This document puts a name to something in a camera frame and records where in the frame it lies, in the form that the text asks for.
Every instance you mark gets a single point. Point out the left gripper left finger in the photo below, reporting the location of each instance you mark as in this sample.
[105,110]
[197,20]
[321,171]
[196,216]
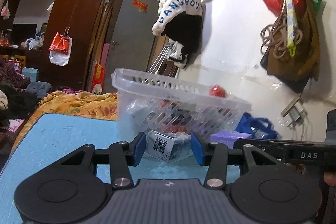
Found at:
[122,155]

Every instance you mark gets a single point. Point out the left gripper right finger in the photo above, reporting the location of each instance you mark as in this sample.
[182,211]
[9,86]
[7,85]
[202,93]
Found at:
[214,155]

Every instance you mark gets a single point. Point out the box with qr code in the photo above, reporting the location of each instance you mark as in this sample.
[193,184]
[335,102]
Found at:
[168,147]

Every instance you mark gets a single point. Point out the red ball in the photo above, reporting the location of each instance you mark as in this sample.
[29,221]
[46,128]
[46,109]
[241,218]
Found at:
[217,91]

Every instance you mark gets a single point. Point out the person left hand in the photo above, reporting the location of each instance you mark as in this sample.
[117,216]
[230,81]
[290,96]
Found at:
[330,178]

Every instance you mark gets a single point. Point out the purple cardboard box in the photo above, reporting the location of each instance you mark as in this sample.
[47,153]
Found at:
[229,138]

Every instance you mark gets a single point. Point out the blue shopping bag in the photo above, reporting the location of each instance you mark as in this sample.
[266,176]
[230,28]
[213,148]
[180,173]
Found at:
[259,128]

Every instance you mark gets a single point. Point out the yellow floral blanket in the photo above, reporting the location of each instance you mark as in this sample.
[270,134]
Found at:
[84,104]

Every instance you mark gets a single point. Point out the white plastic lattice basket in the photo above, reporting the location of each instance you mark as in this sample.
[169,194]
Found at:
[146,102]

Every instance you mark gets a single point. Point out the dark purple clothes pile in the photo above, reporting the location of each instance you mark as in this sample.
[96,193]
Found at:
[14,104]

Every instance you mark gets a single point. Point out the orange white plastic bag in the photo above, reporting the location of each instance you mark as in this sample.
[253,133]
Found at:
[60,50]

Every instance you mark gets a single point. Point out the grey door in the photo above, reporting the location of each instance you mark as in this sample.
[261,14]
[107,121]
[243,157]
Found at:
[132,39]

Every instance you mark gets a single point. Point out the white and black hanging jacket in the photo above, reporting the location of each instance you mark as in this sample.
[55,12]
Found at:
[181,21]

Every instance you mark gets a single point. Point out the dark red wooden wardrobe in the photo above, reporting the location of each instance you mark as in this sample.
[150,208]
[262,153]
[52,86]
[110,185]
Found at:
[78,19]

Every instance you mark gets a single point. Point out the brown hanging bag with ropes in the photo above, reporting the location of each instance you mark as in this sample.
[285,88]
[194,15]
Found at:
[290,47]

